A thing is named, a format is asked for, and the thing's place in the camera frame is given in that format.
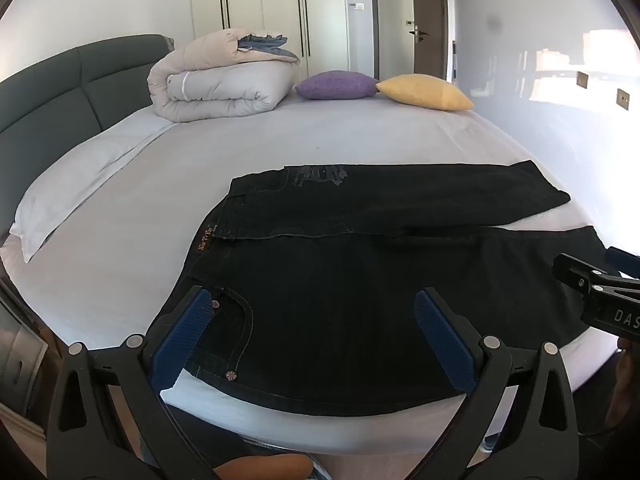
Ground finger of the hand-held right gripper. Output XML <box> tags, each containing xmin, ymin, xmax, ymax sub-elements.
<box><xmin>604</xmin><ymin>247</ymin><xmax>640</xmax><ymax>279</ymax></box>
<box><xmin>552</xmin><ymin>253</ymin><xmax>622</xmax><ymax>297</ymax></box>

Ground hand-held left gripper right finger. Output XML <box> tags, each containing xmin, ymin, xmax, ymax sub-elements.
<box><xmin>414</xmin><ymin>287</ymin><xmax>588</xmax><ymax>480</ymax></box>

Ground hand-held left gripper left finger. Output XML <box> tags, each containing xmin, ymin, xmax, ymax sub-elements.
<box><xmin>46</xmin><ymin>286</ymin><xmax>221</xmax><ymax>480</ymax></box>

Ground black denim pants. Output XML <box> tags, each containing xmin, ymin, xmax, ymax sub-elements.
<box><xmin>148</xmin><ymin>160</ymin><xmax>621</xmax><ymax>417</ymax></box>

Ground person's right hand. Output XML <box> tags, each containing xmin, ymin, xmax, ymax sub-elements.
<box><xmin>616</xmin><ymin>337</ymin><xmax>640</xmax><ymax>411</ymax></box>

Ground white pillow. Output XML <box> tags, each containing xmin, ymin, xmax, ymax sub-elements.
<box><xmin>9</xmin><ymin>110</ymin><xmax>177</xmax><ymax>264</ymax></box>

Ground yellow cushion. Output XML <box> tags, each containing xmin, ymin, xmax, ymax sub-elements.
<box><xmin>375</xmin><ymin>74</ymin><xmax>475</xmax><ymax>112</ymax></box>

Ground folded beige duvet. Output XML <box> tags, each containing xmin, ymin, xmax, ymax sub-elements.
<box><xmin>146</xmin><ymin>29</ymin><xmax>302</xmax><ymax>124</ymax></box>

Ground purple cushion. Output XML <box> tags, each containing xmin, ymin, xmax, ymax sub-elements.
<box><xmin>295</xmin><ymin>70</ymin><xmax>379</xmax><ymax>101</ymax></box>

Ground dark green padded headboard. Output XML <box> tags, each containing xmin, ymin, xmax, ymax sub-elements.
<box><xmin>0</xmin><ymin>34</ymin><xmax>176</xmax><ymax>150</ymax></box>

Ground folded blue cloth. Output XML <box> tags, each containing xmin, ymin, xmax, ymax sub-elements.
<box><xmin>237</xmin><ymin>33</ymin><xmax>290</xmax><ymax>54</ymax></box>

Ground brown wooden door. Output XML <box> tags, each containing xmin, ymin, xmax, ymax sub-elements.
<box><xmin>410</xmin><ymin>0</ymin><xmax>450</xmax><ymax>82</ymax></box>

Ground white wardrobe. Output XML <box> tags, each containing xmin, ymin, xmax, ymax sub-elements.
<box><xmin>189</xmin><ymin>0</ymin><xmax>375</xmax><ymax>79</ymax></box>

